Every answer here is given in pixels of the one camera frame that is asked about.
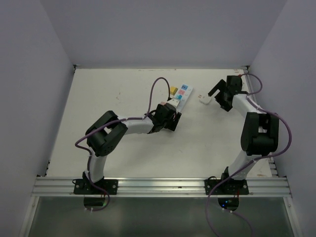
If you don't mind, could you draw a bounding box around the white plug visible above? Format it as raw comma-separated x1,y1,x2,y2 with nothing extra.
198,94,213,105

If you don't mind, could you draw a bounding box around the white power strip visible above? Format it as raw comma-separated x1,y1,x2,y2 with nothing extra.
174,84,194,112

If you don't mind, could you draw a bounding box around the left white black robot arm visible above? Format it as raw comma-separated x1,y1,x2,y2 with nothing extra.
84,103,182,194

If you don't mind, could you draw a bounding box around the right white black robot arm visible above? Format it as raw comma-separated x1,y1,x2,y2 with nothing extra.
208,76,279,194

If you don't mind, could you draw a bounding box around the yellow plug block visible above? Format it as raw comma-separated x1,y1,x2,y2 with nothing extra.
170,86,178,95

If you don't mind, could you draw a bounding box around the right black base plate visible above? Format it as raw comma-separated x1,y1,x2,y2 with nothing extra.
204,179,249,195

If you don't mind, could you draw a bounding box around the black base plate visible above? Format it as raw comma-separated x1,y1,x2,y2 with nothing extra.
72,178,119,195
204,179,249,195

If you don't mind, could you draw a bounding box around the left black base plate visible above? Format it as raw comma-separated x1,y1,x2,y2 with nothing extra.
72,178,119,195

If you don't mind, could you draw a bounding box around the aluminium front rail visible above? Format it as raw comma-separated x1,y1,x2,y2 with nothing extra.
31,177,291,198

